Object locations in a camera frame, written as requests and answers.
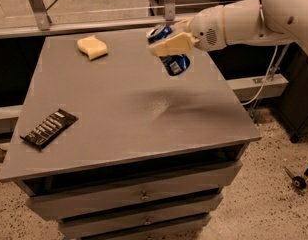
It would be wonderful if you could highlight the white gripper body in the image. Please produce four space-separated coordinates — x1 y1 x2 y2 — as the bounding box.
190 5 227 51

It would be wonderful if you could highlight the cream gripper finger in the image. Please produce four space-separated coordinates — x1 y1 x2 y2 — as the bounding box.
172 18 191 32
149 32 199 57

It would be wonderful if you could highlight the blue pepsi can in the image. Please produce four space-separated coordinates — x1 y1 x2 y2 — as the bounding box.
147 24 191 76

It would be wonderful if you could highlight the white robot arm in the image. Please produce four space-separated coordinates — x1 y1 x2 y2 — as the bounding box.
149 0 308 57

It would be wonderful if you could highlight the yellow sponge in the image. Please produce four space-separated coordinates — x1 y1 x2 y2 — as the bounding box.
77 35 108 60

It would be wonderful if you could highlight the grey drawer cabinet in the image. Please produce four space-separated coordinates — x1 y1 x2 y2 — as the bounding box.
0 29 260 226

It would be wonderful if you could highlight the black snack bar wrapper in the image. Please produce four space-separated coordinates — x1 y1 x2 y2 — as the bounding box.
21 109 78 151

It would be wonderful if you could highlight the middle grey drawer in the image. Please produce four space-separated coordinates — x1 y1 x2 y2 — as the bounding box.
59 193 223 238

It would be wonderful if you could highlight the grey drawer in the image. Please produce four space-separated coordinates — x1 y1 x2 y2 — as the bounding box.
26 161 242 220
81 213 211 240
59 193 223 238

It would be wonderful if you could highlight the black caster wheel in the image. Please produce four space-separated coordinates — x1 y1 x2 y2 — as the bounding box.
285 167 308 190

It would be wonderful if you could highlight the bottom grey drawer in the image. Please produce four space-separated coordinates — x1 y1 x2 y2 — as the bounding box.
81 213 211 240

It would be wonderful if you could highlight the top grey drawer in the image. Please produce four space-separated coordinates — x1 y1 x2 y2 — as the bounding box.
26 161 242 220

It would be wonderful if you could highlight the white cable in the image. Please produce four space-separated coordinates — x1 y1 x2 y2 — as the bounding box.
241 45 278 107

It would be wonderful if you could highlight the metal railing frame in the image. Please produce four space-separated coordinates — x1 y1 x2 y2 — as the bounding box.
0 0 228 40

